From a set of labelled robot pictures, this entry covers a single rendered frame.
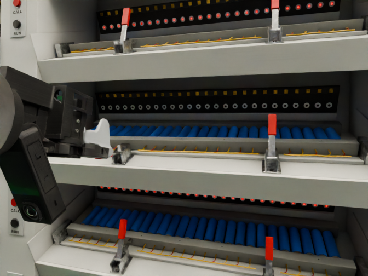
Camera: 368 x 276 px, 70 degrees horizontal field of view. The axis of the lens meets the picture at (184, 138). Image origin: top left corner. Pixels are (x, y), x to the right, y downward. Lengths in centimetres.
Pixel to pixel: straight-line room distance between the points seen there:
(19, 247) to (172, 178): 36
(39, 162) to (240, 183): 29
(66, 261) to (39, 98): 38
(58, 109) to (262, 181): 30
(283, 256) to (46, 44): 61
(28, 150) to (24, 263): 39
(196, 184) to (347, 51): 30
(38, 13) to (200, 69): 35
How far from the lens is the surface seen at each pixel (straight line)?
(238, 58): 45
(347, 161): 49
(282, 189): 44
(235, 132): 54
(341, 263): 55
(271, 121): 45
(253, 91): 58
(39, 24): 64
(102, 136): 41
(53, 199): 34
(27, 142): 31
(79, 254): 62
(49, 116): 34
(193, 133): 54
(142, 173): 47
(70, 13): 72
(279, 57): 45
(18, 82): 31
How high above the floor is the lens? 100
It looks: 1 degrees down
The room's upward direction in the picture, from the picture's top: 1 degrees clockwise
